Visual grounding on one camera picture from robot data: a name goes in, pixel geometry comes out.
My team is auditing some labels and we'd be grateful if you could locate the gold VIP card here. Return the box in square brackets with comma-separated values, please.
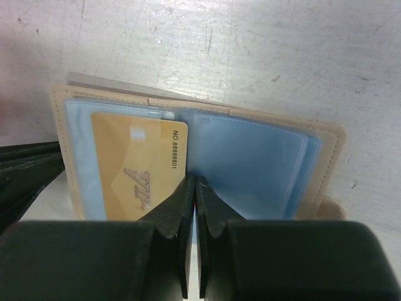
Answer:
[91, 112, 188, 221]

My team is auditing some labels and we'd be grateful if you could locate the beige leather card holder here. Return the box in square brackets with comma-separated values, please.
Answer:
[49, 82, 346, 220]

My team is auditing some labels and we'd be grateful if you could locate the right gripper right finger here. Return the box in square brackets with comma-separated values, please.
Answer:
[195, 177, 400, 300]

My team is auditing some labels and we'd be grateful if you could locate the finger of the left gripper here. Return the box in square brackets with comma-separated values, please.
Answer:
[1, 141, 65, 232]

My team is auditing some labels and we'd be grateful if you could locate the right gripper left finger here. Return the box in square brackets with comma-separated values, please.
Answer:
[1, 176, 195, 300]

